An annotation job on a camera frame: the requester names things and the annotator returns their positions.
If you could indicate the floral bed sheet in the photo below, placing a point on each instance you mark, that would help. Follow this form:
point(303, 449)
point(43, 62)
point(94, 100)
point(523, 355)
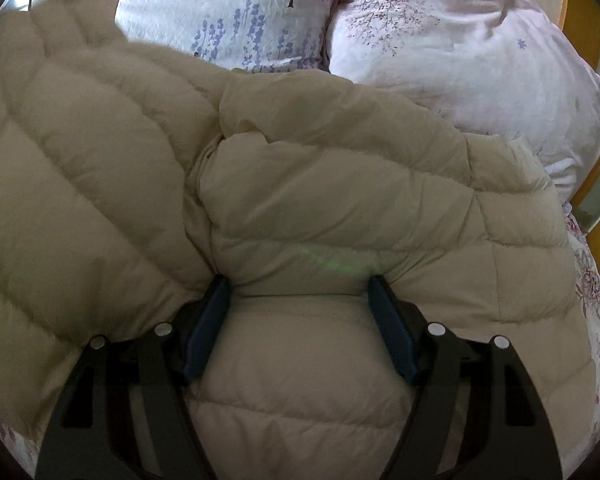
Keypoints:
point(592, 310)

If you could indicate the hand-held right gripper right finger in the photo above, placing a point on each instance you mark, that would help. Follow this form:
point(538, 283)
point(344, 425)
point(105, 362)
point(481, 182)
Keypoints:
point(392, 330)

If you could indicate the beige quilted down jacket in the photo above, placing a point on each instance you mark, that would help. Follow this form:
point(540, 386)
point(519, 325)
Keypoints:
point(305, 200)

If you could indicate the pink tree print pillow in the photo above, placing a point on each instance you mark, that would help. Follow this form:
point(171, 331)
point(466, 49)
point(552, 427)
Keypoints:
point(470, 60)

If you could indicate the white lavender print pillow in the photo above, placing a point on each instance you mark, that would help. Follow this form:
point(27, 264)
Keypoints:
point(230, 10)

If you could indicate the wooden glass door cabinet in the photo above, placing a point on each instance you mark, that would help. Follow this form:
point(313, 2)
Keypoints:
point(597, 110)

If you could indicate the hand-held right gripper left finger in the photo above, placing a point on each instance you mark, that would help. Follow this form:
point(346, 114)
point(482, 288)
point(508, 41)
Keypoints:
point(207, 330)

